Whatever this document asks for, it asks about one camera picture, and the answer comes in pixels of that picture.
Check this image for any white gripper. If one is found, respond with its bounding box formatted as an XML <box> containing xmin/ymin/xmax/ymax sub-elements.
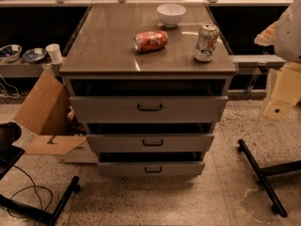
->
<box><xmin>262</xmin><ymin>62</ymin><xmax>301</xmax><ymax>121</ymax></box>

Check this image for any grey top drawer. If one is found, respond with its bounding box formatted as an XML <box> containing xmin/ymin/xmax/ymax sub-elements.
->
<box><xmin>70</xmin><ymin>96</ymin><xmax>228</xmax><ymax>123</ymax></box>

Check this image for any grey drawer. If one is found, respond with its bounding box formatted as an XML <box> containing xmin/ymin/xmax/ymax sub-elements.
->
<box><xmin>70</xmin><ymin>96</ymin><xmax>228</xmax><ymax>123</ymax></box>
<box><xmin>97</xmin><ymin>161</ymin><xmax>205</xmax><ymax>177</ymax></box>
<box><xmin>87</xmin><ymin>134</ymin><xmax>214</xmax><ymax>153</ymax></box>

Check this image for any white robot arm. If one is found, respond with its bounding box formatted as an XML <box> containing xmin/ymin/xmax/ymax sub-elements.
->
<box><xmin>254</xmin><ymin>0</ymin><xmax>301</xmax><ymax>121</ymax></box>

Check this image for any grey drawer cabinet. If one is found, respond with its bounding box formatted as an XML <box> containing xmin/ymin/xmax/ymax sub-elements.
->
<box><xmin>60</xmin><ymin>4</ymin><xmax>236</xmax><ymax>163</ymax></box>

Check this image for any grey bottom drawer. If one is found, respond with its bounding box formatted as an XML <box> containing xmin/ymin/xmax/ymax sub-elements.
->
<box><xmin>97</xmin><ymin>161</ymin><xmax>205</xmax><ymax>177</ymax></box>

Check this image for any grey middle drawer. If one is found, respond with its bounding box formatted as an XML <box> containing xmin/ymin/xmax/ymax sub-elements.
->
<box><xmin>87</xmin><ymin>134</ymin><xmax>214</xmax><ymax>153</ymax></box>

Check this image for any white green soda can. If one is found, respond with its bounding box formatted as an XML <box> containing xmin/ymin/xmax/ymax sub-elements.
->
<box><xmin>195</xmin><ymin>23</ymin><xmax>219</xmax><ymax>62</ymax></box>

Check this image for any orange soda can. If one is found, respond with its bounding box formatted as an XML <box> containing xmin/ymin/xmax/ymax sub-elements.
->
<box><xmin>135</xmin><ymin>30</ymin><xmax>168</xmax><ymax>53</ymax></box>

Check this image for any white box under cardboard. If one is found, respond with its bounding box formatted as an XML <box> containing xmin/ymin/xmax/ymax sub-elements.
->
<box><xmin>55</xmin><ymin>141</ymin><xmax>98</xmax><ymax>164</ymax></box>

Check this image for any brown cardboard box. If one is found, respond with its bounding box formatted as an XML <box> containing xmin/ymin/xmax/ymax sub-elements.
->
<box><xmin>13</xmin><ymin>71</ymin><xmax>87</xmax><ymax>155</ymax></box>

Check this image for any white paper cup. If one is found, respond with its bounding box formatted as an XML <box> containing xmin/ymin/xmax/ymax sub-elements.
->
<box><xmin>45</xmin><ymin>43</ymin><xmax>63</xmax><ymax>64</ymax></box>

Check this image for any dark blue bowl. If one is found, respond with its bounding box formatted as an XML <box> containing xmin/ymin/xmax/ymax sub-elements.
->
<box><xmin>22</xmin><ymin>48</ymin><xmax>47</xmax><ymax>63</ymax></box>

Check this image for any black stand base left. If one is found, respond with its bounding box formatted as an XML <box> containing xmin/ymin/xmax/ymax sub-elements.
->
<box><xmin>0</xmin><ymin>176</ymin><xmax>81</xmax><ymax>226</ymax></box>

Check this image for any black chair seat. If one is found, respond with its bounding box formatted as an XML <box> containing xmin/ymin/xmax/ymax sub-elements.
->
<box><xmin>0</xmin><ymin>121</ymin><xmax>24</xmax><ymax>180</ymax></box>

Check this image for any grey side shelf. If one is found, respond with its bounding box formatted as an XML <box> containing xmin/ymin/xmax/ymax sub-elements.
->
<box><xmin>0</xmin><ymin>58</ymin><xmax>61</xmax><ymax>78</ymax></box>

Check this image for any blue white bowl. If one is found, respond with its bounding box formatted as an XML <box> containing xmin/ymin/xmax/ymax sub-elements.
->
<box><xmin>0</xmin><ymin>44</ymin><xmax>22</xmax><ymax>62</ymax></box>

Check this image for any black cable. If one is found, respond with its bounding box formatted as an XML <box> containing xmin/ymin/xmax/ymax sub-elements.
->
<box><xmin>0</xmin><ymin>155</ymin><xmax>55</xmax><ymax>221</ymax></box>

